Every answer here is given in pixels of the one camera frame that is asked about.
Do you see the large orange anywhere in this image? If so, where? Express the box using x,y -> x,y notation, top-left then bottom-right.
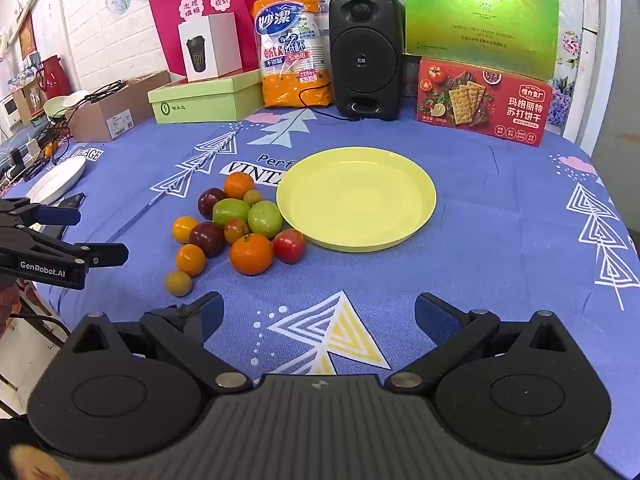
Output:
230,233 -> 274,276

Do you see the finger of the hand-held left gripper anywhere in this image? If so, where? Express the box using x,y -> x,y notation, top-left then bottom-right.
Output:
0,230 -> 130,267
0,198 -> 82,226

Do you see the small yellowish brown fruit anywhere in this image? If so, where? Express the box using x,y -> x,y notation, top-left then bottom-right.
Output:
165,270 -> 193,297

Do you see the black speaker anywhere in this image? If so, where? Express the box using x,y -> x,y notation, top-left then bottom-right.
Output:
328,0 -> 405,122

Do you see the brown cardboard box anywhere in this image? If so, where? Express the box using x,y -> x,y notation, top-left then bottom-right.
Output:
67,71 -> 186,142

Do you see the brown-orange fruit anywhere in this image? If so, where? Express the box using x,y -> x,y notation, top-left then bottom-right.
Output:
223,218 -> 251,246

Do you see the orange paper cup pack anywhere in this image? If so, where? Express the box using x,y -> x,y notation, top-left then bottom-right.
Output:
251,0 -> 334,109

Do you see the red cracker box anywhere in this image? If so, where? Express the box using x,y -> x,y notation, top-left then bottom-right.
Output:
416,57 -> 553,148

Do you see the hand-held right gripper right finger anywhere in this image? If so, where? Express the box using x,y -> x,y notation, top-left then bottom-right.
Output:
385,292 -> 591,395

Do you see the red picture frame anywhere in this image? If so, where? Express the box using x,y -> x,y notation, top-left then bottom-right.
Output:
17,12 -> 38,58

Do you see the blue printed tablecloth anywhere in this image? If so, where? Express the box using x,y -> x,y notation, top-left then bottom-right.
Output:
20,107 -> 640,468

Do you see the white cup box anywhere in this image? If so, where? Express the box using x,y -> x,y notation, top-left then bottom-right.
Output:
178,12 -> 243,83

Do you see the oval green fruit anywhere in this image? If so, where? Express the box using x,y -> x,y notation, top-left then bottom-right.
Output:
212,198 -> 252,227

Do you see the mandarin orange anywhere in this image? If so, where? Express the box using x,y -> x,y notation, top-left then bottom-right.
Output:
223,172 -> 256,201

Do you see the black speaker cable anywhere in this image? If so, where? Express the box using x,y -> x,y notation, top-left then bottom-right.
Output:
298,85 -> 352,123

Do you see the light green lidded box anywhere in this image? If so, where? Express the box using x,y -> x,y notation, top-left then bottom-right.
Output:
147,69 -> 264,125

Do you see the red kettle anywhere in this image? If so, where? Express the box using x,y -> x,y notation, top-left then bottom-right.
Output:
36,55 -> 76,98

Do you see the small orange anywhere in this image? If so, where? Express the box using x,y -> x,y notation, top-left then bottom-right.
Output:
172,216 -> 201,244
175,243 -> 206,277

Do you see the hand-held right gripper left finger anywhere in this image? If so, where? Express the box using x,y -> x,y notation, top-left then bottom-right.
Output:
50,291 -> 253,395

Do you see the light green bowl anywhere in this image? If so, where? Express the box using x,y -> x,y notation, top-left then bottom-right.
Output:
43,96 -> 71,121

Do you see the white appliance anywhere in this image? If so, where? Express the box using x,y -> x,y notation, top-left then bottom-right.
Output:
0,95 -> 23,128

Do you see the bundle of black cables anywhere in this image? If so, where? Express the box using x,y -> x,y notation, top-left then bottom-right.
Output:
82,80 -> 132,104

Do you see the red round fruit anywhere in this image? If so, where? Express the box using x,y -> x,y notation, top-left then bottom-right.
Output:
272,228 -> 306,265

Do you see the white oval plate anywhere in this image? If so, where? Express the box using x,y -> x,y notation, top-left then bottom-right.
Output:
25,155 -> 87,206

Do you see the round green fruit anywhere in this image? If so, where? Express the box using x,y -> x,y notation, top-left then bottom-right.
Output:
247,200 -> 284,239

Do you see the shiny green gift box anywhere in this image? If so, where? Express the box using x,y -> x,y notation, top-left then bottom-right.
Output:
404,0 -> 560,81

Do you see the dark red plum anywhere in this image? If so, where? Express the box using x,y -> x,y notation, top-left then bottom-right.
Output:
197,187 -> 227,218
189,221 -> 226,259

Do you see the yellow plate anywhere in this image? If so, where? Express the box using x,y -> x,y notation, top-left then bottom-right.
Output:
276,147 -> 437,253

